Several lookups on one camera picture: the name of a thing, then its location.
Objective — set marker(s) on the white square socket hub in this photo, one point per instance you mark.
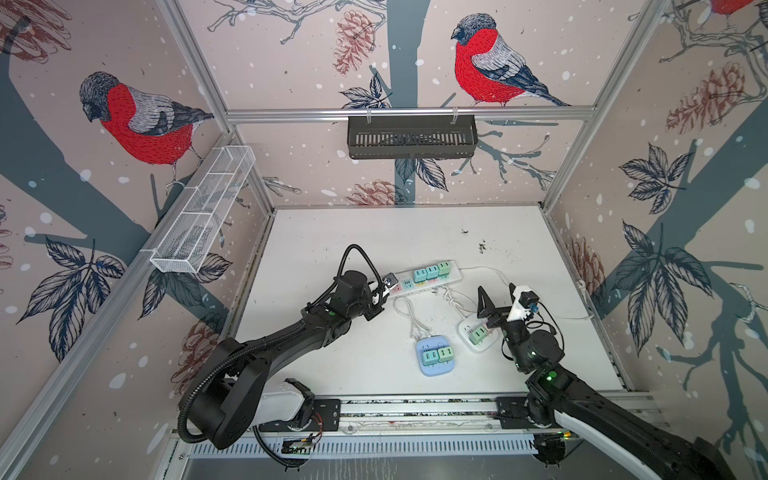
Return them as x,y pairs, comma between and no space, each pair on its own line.
468,324

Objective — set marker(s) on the white multicolour power strip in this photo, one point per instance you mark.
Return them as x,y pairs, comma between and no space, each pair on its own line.
454,277

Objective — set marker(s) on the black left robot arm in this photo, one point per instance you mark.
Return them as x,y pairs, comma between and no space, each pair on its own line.
221,402

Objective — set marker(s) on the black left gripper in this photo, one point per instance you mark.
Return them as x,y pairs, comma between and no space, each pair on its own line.
375,310

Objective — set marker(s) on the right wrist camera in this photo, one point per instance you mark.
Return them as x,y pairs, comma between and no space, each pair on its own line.
525,303

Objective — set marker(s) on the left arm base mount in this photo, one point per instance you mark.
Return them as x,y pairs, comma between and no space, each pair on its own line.
299,416

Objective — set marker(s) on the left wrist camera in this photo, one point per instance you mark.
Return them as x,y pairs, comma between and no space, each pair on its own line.
390,282

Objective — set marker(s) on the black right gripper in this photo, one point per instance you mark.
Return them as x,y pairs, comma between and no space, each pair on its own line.
492,311

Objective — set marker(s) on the white wire mesh shelf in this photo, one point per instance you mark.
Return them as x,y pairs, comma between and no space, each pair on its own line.
193,232

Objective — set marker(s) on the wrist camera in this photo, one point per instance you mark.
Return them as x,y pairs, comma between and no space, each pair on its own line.
525,303
390,282

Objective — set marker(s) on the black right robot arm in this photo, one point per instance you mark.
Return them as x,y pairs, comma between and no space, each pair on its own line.
558,396

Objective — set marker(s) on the black hanging wire basket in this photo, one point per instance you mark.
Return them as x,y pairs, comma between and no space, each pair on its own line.
412,137

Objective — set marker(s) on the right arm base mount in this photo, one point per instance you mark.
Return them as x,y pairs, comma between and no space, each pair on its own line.
514,412

